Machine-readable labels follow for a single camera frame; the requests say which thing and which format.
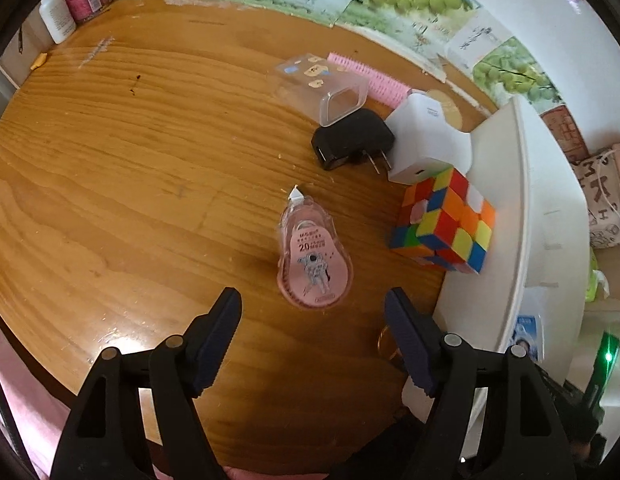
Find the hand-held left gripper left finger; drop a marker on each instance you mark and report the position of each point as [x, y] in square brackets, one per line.
[217, 345]

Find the white spray bottle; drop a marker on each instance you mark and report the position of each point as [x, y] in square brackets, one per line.
[57, 17]

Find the black charger plug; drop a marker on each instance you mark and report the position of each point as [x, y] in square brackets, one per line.
[347, 140]

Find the brown cardboard with drawing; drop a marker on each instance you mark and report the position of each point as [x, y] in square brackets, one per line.
[565, 132]

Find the colourful puzzle cube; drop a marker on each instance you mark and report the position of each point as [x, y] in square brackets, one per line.
[450, 220]

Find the clear plastic box with stickers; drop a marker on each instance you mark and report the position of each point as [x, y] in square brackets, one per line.
[310, 80]

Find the blue photo card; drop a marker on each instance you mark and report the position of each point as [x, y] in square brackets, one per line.
[526, 335]

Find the letter print storage bag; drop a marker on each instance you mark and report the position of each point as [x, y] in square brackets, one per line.
[602, 210]

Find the dark pen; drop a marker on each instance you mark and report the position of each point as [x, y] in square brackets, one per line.
[20, 40]

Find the white plastic bin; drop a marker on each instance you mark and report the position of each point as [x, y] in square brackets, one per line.
[530, 210]

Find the white charger block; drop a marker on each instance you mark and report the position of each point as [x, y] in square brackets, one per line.
[422, 135]

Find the green tissue pack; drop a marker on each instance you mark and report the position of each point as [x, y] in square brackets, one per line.
[597, 280]

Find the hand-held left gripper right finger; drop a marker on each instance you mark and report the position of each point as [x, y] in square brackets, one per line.
[410, 345]

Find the pink cloth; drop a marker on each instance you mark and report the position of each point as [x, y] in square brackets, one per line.
[20, 400]

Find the pink correction tape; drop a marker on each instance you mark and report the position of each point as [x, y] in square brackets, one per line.
[315, 265]

